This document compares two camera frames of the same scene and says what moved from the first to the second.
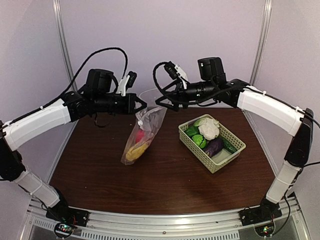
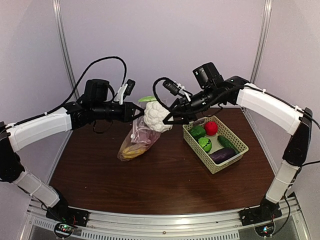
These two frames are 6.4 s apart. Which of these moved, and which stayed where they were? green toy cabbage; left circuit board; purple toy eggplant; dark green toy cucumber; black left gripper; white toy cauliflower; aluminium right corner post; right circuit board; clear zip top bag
Moved: white toy cauliflower; black left gripper; green toy cabbage; purple toy eggplant; clear zip top bag
Stayed: aluminium right corner post; left circuit board; dark green toy cucumber; right circuit board
